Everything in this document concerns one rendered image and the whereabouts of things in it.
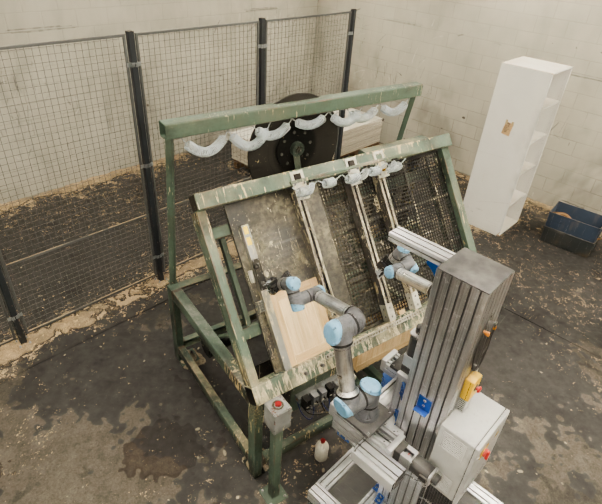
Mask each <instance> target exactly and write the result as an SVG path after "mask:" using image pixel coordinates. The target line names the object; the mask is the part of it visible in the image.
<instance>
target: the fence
mask: <svg viewBox="0 0 602 504"><path fill-rule="evenodd" d="M244 226H247V228H248V231H249V234H246V235H245V233H244V230H243V227H244ZM239 230H240V234H241V237H242V240H243V243H244V247H245V250H246V253H247V256H248V260H249V263H250V266H251V269H252V272H253V275H254V278H255V282H256V286H257V289H258V292H259V295H260V299H261V300H263V303H264V306H265V309H266V311H264V312H265V315H266V318H267V321H268V325H269V328H270V331H271V334H272V338H273V341H274V344H275V347H276V351H277V354H278V357H279V360H280V364H281V367H282V370H283V371H287V370H290V369H292V366H291V363H290V360H289V357H288V353H287V350H286V347H285V344H284V340H283V337H282V334H281V331H280V327H279V324H278V321H277V317H276V314H275V311H274V308H273V304H272V301H271V298H270V295H269V292H268V291H267V290H268V289H265V290H263V291H261V290H260V286H259V283H258V280H257V277H256V273H255V270H254V268H253V264H252V260H253V259H256V258H258V255H257V252H256V249H255V246H254V242H253V239H252V236H251V233H250V229H249V226H248V224H246V225H242V226H239ZM247 237H250V238H251V241H252V245H249V246H248V243H247V240H246V238H247Z"/></svg>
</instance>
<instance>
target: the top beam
mask: <svg viewBox="0 0 602 504"><path fill-rule="evenodd" d="M451 145H452V141H451V137H450V134H449V133H447V134H443V135H439V136H434V137H430V138H426V139H422V140H418V141H413V142H409V143H405V144H401V145H397V146H392V147H388V148H384V149H380V150H376V151H381V150H383V153H384V156H385V157H389V156H393V155H397V154H401V153H405V152H409V151H414V153H413V154H410V155H406V156H402V157H398V158H397V160H400V159H404V158H408V157H412V156H415V155H419V154H423V153H427V152H431V151H435V150H438V149H441V148H444V147H448V146H451ZM376 151H371V152H367V153H363V154H359V155H355V156H350V157H346V158H342V159H338V160H334V161H329V162H325V163H321V164H317V165H313V166H308V167H304V168H300V169H296V170H292V171H287V172H283V173H279V174H275V175H271V176H266V177H262V178H258V179H254V180H250V181H246V182H241V183H237V184H233V185H229V186H225V187H220V188H216V189H212V190H208V191H204V192H199V193H195V194H193V195H191V196H190V197H189V201H190V204H191V207H192V211H193V212H194V213H196V212H197V211H201V210H205V209H206V210H207V209H211V208H215V207H219V206H223V205H226V204H230V203H234V202H238V201H242V200H246V199H250V198H253V197H257V196H261V195H265V194H269V193H273V192H277V191H280V190H284V189H288V188H292V187H293V184H292V185H290V183H289V182H290V181H291V178H290V174H289V172H293V171H297V170H301V169H302V171H303V174H304V177H309V176H313V175H317V174H321V173H325V172H329V171H333V170H337V169H341V168H345V167H346V166H345V162H344V159H347V158H351V157H355V158H356V161H357V164H361V163H365V162H369V161H373V160H374V159H373V155H372V152H376ZM346 173H347V171H343V172H339V173H335V174H331V175H327V176H323V177H320V178H316V180H315V181H318V180H323V179H327V178H331V177H334V176H338V175H342V174H346ZM315 181H313V182H315Z"/></svg>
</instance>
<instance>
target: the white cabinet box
mask: <svg viewBox="0 0 602 504"><path fill-rule="evenodd" d="M572 68H573V66H569V65H564V64H560V63H555V62H550V61H545V60H541V59H536V58H531V57H526V56H522V57H519V58H516V59H512V60H509V61H505V62H502V64H501V68H500V71H499V75H498V78H497V82H496V86H495V89H494V93H493V96H492V100H491V104H490V107H489V111H488V114H487V118H486V122H485V125H484V129H483V133H482V136H481V140H480V143H479V147H478V151H477V154H476V158H475V161H474V165H473V169H472V172H471V176H470V179H469V183H468V187H467V190H466V194H465V197H464V201H463V204H464V207H465V211H466V214H467V218H468V222H469V224H471V225H473V226H475V227H477V228H480V229H482V230H484V231H487V232H489V233H491V234H494V235H498V236H500V235H501V234H502V233H503V232H505V231H506V230H507V229H509V228H510V227H511V226H512V225H514V224H515V223H516V222H517V221H518V220H519V217H520V214H521V211H522V208H523V206H524V203H525V200H526V197H527V194H528V192H529V189H530V186H531V183H532V180H533V178H534V175H535V172H536V169H537V166H538V164H539V161H540V158H541V155H542V152H543V150H544V147H545V144H546V141H547V138H548V136H549V133H550V130H551V127H552V124H553V122H554V119H555V116H556V113H557V110H558V108H559V105H560V102H561V99H562V96H563V94H564V91H565V88H566V85H567V82H568V80H569V77H570V74H571V71H572Z"/></svg>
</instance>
